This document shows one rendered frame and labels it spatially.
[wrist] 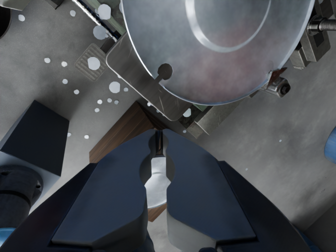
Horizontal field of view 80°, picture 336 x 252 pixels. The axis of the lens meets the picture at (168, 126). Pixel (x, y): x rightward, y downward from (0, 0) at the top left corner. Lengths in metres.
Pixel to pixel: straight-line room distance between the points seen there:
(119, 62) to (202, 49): 0.12
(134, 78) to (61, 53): 0.80
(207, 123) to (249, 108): 1.02
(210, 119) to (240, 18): 0.28
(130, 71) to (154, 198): 0.81
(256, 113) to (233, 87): 1.26
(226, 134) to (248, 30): 1.22
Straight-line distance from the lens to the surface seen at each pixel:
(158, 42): 0.28
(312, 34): 0.48
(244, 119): 1.55
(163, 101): 0.30
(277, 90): 0.40
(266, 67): 0.38
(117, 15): 0.40
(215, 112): 0.53
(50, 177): 0.76
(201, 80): 0.31
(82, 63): 0.89
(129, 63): 0.27
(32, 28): 1.06
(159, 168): 0.90
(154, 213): 1.12
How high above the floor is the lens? 1.05
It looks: 57 degrees down
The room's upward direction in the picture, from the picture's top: 141 degrees clockwise
